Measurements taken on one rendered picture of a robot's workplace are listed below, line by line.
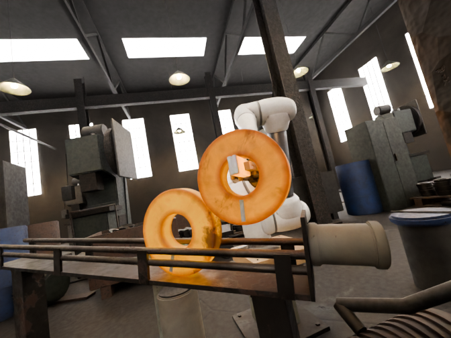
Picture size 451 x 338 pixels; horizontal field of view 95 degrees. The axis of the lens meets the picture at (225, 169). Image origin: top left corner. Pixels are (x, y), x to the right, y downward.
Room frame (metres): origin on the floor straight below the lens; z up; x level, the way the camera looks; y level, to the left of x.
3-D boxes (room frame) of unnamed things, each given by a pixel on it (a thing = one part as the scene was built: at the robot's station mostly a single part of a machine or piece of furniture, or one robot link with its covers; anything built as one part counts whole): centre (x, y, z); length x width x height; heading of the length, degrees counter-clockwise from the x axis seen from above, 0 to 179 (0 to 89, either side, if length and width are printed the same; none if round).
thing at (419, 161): (6.66, -5.75, 1.36); 1.37 x 1.17 x 2.71; 4
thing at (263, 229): (1.27, -0.12, 0.59); 0.18 x 0.16 x 0.22; 89
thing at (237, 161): (0.35, -0.03, 0.81); 0.07 x 0.01 x 0.03; 159
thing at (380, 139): (3.62, -2.69, 0.75); 0.70 x 0.48 x 1.50; 104
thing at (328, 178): (3.96, -1.16, 0.43); 1.23 x 0.93 x 0.87; 102
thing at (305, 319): (1.27, -0.11, 0.16); 0.40 x 0.40 x 0.31; 18
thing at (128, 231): (2.59, 1.23, 0.33); 0.93 x 0.73 x 0.66; 111
